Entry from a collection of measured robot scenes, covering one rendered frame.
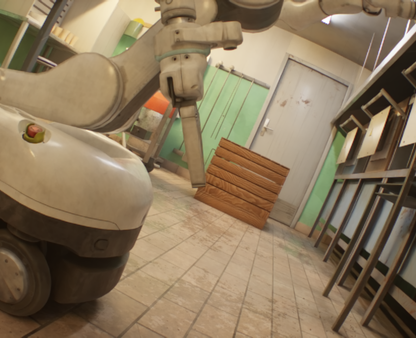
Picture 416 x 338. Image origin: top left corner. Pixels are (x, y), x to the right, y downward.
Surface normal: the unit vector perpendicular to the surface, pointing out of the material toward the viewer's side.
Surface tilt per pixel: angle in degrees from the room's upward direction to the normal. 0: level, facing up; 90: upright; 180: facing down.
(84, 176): 53
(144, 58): 90
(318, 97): 90
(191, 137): 103
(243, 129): 90
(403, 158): 90
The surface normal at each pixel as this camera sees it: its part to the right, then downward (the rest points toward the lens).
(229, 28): -0.05, 0.00
